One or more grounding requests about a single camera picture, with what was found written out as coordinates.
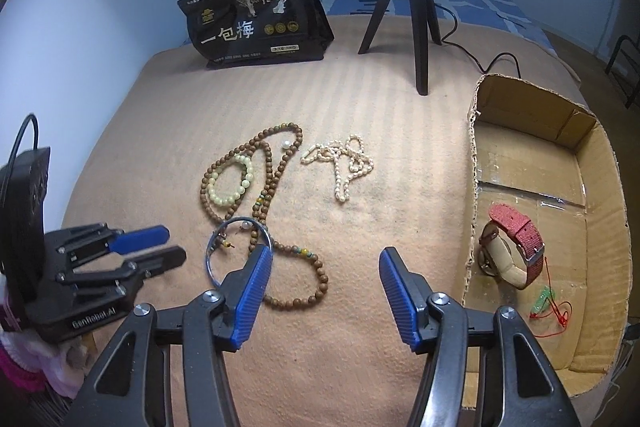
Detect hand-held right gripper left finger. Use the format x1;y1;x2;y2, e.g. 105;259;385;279
65;244;275;427

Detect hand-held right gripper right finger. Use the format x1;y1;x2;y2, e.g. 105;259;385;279
378;247;581;427

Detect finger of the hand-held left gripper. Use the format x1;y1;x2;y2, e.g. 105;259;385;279
44;223;170;259
57;245;187;301

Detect thin blue bangle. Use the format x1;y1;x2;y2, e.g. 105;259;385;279
205;216;275;289

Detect brown wooden bead necklace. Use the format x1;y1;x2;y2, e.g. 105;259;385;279
200;122;329;309

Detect pale green bead bracelet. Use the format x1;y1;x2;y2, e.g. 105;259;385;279
207;154;255;208

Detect white pearl necklace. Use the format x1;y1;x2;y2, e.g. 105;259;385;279
299;134;374;204

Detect cardboard box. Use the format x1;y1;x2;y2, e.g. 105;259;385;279
460;73;630;411

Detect black printed snack bag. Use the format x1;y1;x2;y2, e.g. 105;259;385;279
177;0;335;70

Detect black tripod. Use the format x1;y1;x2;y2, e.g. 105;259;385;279
357;0;444;96

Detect blue patterned bed sheet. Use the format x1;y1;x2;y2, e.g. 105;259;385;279
304;0;557;54

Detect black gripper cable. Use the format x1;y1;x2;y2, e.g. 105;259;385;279
0;112;40;208

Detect red strap wristwatch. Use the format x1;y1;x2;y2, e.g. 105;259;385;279
477;203;547;291

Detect green pendant on red string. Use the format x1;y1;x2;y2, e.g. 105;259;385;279
528;256;575;338

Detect black ring light cable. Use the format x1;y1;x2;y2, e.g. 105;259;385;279
430;3;524;81

